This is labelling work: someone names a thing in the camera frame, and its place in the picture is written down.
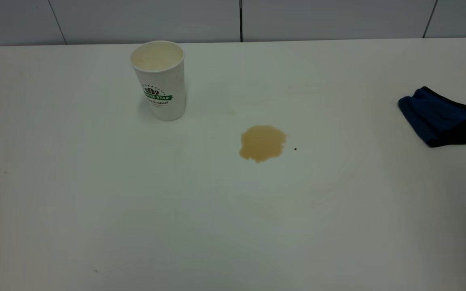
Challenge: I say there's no white paper coffee cup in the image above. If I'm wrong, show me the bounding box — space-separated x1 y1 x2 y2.
130 40 186 122

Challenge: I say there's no tan coffee spill puddle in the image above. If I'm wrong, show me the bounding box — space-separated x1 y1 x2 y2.
239 125 287 163

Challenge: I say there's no blue cloth with black trim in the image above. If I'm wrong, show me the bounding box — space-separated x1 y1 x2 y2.
397 86 466 148

